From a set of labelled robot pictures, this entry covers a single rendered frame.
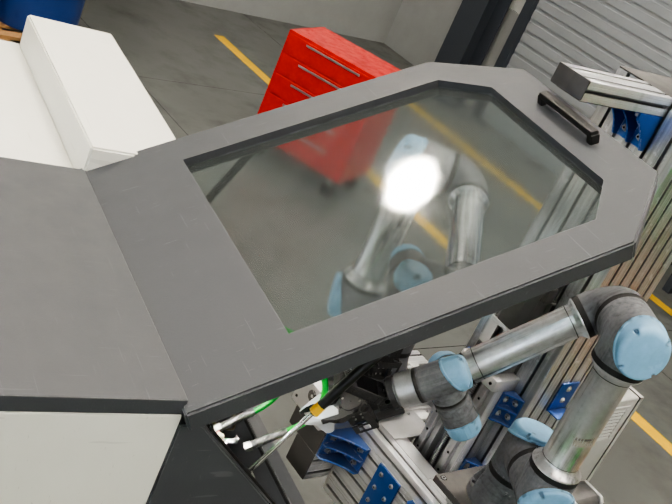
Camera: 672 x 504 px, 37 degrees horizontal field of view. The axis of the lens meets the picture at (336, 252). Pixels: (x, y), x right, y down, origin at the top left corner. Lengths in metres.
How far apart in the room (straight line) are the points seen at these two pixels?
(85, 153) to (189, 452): 0.73
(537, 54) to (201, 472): 8.03
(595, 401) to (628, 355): 0.14
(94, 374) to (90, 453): 0.12
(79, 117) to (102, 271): 0.51
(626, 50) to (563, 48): 0.65
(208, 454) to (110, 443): 0.17
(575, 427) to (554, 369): 0.37
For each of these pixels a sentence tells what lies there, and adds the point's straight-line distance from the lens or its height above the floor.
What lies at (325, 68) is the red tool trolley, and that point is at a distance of 6.18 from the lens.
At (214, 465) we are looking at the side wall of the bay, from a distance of 1.63.
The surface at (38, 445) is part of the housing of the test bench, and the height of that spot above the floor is 1.41.
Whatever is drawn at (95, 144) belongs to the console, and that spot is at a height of 1.55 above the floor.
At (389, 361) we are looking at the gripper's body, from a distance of 2.12.
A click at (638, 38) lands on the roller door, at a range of 8.82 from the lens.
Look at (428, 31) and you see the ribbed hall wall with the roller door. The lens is 10.42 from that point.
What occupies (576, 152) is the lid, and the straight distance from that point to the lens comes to 1.96.
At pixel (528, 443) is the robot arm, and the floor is 1.25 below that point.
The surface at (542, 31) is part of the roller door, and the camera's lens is 9.40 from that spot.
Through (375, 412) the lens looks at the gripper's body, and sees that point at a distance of 2.10.
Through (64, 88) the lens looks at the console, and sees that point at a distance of 2.28.
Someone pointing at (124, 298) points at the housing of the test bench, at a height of 1.50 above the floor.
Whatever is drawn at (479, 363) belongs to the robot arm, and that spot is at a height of 1.41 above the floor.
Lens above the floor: 2.38
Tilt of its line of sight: 25 degrees down
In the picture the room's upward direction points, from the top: 25 degrees clockwise
